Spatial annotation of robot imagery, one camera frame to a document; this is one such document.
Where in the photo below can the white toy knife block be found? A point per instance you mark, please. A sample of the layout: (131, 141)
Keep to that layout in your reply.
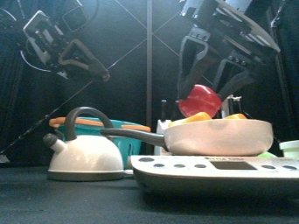
(160, 131)

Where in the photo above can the green toy piece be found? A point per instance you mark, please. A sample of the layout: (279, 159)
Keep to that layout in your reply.
(267, 155)

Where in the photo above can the grey metal frame pole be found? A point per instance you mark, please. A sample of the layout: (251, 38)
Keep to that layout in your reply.
(148, 64)

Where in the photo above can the yellow toy food piece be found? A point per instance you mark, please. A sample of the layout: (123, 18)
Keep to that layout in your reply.
(194, 118)
(235, 116)

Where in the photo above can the white toy stove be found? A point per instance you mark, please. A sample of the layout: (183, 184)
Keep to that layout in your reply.
(218, 175)

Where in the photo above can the light green cup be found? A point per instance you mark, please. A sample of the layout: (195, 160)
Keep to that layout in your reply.
(290, 148)

